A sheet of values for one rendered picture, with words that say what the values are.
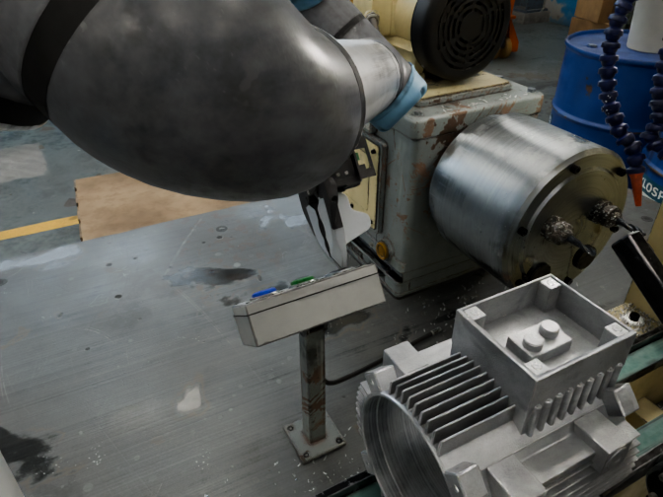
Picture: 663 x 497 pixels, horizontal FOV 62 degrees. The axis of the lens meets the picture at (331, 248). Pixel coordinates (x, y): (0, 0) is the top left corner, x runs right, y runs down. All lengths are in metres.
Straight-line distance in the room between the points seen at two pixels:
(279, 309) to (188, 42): 0.44
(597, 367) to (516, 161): 0.38
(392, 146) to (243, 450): 0.54
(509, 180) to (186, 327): 0.61
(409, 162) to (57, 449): 0.69
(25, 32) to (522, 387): 0.42
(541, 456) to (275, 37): 0.41
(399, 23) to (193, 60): 0.84
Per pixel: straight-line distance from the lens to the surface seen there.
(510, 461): 0.51
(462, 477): 0.47
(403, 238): 1.01
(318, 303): 0.64
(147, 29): 0.22
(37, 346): 1.10
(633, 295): 1.00
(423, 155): 0.94
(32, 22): 0.25
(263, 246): 1.24
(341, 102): 0.28
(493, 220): 0.83
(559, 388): 0.52
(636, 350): 0.91
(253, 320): 0.62
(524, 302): 0.59
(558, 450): 0.55
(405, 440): 0.64
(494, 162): 0.85
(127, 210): 2.85
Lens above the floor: 1.47
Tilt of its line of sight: 34 degrees down
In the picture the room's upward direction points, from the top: straight up
